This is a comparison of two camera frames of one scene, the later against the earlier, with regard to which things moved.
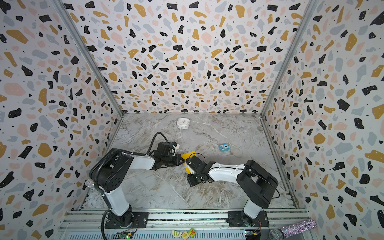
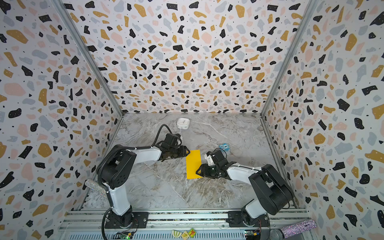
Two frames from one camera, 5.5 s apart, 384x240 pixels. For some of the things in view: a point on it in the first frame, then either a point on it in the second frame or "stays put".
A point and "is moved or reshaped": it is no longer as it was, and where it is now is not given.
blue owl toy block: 224,147 stays put
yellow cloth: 185,156 is moved or reshaped
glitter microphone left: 90,183 stays put
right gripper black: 194,163 → 205,170
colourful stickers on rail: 185,235 stays put
